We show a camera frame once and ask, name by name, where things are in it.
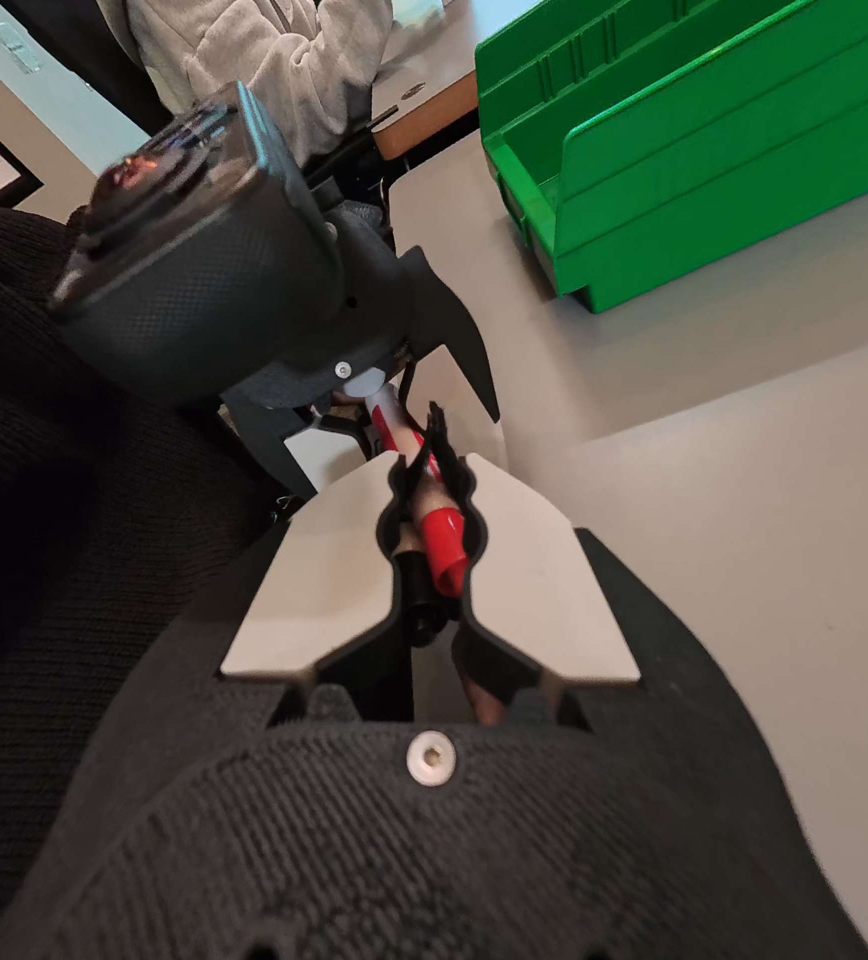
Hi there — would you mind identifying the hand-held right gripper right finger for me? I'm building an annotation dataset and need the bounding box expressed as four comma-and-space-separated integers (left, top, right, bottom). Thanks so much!
452, 452, 642, 712

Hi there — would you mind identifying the red dry erase marker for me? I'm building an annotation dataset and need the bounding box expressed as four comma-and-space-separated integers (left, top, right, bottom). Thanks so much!
362, 384, 474, 599

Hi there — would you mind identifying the wooden edged table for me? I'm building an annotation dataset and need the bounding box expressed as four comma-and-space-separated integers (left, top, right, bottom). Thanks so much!
370, 0, 547, 162

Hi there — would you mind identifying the black velcro strap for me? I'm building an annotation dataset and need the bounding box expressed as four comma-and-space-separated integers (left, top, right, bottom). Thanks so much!
396, 401, 468, 526

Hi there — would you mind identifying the black knit sweater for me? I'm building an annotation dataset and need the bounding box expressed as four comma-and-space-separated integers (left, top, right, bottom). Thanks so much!
0, 198, 292, 954

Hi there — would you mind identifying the green plastic bin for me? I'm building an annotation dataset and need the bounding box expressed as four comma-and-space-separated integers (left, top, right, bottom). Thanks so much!
473, 0, 868, 316

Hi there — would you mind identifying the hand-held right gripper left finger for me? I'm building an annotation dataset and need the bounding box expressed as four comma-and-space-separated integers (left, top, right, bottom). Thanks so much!
220, 456, 414, 720

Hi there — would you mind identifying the person's right hand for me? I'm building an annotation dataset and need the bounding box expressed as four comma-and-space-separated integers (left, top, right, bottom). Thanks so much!
462, 667, 507, 726

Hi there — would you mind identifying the white wall plate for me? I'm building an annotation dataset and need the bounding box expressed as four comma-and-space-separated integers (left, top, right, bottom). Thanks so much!
0, 21, 41, 75

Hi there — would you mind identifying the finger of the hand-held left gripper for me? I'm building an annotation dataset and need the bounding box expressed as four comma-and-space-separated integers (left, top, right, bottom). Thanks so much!
282, 420, 378, 498
407, 343, 510, 470

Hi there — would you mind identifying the black office chair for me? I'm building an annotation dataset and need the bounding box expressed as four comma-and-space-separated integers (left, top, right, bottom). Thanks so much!
0, 0, 397, 252

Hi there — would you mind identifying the black dry erase marker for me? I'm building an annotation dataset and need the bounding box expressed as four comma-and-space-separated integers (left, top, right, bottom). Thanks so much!
392, 517, 453, 650

